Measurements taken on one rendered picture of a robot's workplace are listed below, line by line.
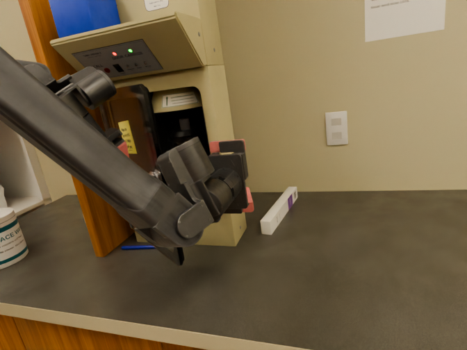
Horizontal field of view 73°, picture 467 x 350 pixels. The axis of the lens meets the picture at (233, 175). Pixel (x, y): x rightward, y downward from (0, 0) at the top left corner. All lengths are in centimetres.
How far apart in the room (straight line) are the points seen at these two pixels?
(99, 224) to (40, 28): 51
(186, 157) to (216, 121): 33
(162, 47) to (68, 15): 21
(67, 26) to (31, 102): 45
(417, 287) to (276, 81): 76
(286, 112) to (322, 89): 14
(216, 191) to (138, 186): 12
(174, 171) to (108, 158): 10
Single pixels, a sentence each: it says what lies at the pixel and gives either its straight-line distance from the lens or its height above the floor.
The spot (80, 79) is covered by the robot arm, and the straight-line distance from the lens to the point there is 72.
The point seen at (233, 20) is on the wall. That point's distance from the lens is 121.
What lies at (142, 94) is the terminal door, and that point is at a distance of 64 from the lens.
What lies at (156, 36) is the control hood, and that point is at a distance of 72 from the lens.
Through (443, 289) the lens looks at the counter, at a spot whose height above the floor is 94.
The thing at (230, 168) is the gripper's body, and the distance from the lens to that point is 56.
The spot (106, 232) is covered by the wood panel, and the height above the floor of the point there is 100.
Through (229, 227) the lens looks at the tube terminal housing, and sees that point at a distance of 86.
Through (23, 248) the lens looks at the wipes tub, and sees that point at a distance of 119.
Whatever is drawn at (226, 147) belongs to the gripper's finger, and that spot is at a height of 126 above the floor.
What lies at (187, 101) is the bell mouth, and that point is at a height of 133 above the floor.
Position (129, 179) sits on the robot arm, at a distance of 41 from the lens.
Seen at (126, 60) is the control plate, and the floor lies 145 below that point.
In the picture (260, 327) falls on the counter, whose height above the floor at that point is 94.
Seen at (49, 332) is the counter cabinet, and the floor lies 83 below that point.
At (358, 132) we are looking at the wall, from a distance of 117.
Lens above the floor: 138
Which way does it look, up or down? 17 degrees down
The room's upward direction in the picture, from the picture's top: 8 degrees counter-clockwise
